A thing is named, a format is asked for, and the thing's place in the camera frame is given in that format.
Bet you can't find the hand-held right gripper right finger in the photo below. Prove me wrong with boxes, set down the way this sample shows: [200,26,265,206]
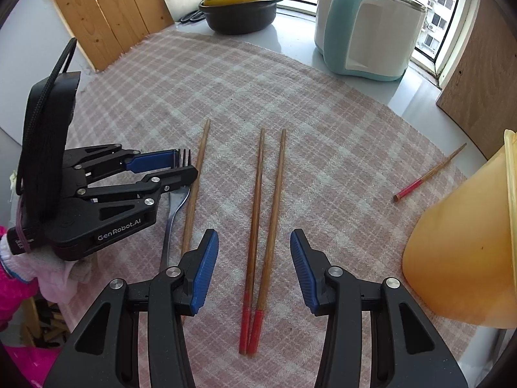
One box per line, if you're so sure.
[290,228,469,388]

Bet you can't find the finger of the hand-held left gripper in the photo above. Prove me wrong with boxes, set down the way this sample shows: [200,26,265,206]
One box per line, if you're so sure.
[67,166,199,211]
[62,144,182,182]

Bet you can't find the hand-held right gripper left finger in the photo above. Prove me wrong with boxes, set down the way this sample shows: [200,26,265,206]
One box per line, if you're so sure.
[42,228,220,388]

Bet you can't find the red-tipped wooden chopstick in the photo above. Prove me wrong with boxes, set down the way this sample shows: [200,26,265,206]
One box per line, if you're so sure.
[180,119,211,260]
[238,128,266,354]
[246,129,287,357]
[393,143,468,203]

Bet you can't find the metal fork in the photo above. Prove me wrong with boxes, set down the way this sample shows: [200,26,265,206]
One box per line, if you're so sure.
[159,149,193,273]

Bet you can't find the yellow plastic basin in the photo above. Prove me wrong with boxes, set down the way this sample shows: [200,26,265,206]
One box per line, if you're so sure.
[402,129,517,329]

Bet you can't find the person's left forearm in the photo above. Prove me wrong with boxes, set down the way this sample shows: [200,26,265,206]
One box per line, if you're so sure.
[0,226,41,332]

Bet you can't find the person's left hand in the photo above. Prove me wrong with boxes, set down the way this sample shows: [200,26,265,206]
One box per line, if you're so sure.
[38,246,98,304]

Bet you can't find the pink checked cloth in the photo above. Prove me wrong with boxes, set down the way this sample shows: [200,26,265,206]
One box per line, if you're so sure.
[52,28,479,388]

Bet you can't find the black scissors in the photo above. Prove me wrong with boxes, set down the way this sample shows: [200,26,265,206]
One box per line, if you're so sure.
[179,8,206,24]

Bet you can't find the pink jacket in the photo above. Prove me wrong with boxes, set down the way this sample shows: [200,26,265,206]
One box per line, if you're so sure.
[0,345,61,388]

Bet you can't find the wooden slat panel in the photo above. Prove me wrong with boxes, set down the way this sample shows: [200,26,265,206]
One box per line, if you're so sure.
[44,0,175,72]

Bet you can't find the black clay pot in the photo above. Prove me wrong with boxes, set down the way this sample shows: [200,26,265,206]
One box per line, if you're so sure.
[201,0,284,35]

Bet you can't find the white teal electric pot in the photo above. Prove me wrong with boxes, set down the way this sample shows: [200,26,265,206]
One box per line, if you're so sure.
[314,0,427,82]

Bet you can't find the light wood cabinet panel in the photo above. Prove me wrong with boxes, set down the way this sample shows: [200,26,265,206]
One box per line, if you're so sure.
[436,0,517,162]

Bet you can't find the black braided strap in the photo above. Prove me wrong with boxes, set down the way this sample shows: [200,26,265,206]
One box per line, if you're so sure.
[16,38,77,219]

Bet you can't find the white window frame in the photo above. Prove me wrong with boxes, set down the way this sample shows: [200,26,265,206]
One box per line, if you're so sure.
[226,0,485,87]

